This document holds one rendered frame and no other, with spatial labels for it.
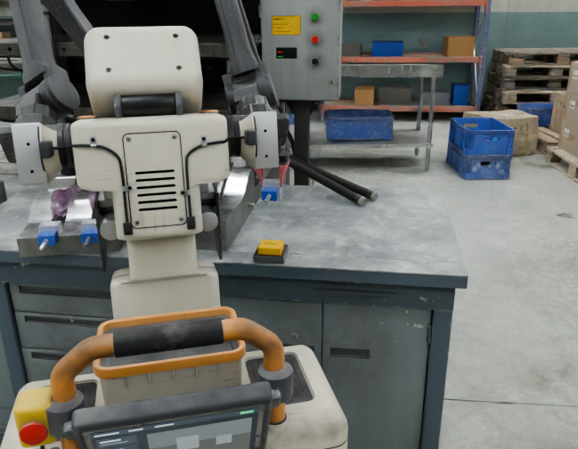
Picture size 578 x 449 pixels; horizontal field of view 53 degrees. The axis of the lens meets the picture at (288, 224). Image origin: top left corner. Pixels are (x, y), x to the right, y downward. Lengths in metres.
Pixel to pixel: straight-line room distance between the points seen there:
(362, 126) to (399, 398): 3.87
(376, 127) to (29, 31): 4.28
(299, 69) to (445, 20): 6.08
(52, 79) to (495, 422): 1.85
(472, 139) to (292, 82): 3.02
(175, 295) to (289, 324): 0.50
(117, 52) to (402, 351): 1.06
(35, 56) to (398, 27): 7.14
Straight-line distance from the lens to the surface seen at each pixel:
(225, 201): 1.71
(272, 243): 1.52
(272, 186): 1.62
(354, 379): 1.71
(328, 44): 2.28
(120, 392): 0.94
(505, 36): 8.44
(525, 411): 2.43
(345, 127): 5.35
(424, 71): 5.16
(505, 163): 5.27
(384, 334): 1.63
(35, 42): 1.35
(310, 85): 2.30
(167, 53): 1.13
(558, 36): 8.62
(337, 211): 1.87
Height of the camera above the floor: 1.42
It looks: 21 degrees down
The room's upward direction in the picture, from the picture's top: straight up
